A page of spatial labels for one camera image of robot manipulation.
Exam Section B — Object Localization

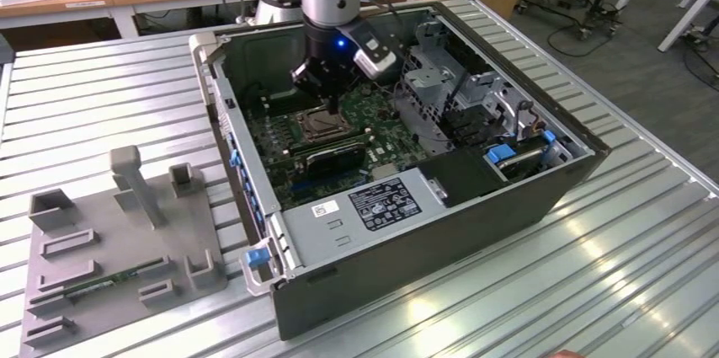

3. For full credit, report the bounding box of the CPU with silver top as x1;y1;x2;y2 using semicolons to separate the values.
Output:
311;113;339;134

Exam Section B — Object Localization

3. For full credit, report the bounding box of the CPU socket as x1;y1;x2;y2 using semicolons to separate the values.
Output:
292;104;355;142

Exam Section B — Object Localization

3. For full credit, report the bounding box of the silver metal drive cage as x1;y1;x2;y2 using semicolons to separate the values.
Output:
392;16;510;152

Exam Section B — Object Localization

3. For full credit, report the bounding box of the green motherboard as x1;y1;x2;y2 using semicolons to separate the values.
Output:
240;75;451;211

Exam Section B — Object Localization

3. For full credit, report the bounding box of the black graphics card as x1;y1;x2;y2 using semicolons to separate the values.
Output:
303;142;367;181

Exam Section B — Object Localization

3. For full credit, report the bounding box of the black plastic shroud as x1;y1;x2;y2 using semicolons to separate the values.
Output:
418;149;510;208

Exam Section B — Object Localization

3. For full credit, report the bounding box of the hard disk in blue carrier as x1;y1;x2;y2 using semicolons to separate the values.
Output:
480;142;551;184

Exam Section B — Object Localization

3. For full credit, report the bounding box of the silver power supply unit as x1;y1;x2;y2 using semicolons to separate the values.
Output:
279;166;452;270

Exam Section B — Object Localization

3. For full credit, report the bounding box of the blue case latch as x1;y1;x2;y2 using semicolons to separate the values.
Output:
244;248;272;269

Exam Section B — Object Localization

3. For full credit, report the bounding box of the dark grey PC case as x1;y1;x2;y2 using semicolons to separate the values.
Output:
188;0;614;341

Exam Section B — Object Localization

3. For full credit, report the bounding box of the grey parts rack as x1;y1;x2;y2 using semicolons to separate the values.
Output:
19;145;231;357

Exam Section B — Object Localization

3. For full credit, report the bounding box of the green RAM stick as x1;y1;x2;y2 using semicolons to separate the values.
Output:
61;267;145;301

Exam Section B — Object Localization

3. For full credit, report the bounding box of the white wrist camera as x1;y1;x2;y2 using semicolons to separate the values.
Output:
352;31;402;81

